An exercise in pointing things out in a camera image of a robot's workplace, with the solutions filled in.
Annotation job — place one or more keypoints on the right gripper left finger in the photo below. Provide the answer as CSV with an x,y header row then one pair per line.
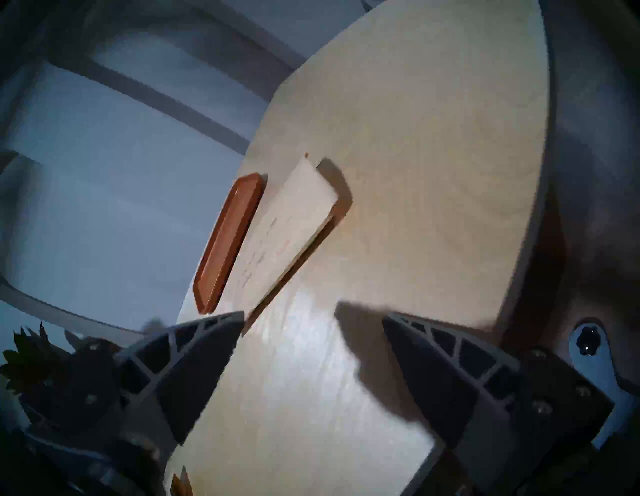
x,y
165,380

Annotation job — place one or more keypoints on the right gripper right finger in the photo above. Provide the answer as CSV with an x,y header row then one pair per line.
x,y
465,395

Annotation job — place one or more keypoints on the plain brown envelope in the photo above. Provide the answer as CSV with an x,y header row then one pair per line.
x,y
285,225

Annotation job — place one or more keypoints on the orange tray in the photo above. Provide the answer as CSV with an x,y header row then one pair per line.
x,y
225,245

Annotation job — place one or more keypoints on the black base knob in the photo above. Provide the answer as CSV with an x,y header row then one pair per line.
x,y
587,342

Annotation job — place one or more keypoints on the tall green leafy plant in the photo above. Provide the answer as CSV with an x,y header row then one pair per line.
x,y
25,360

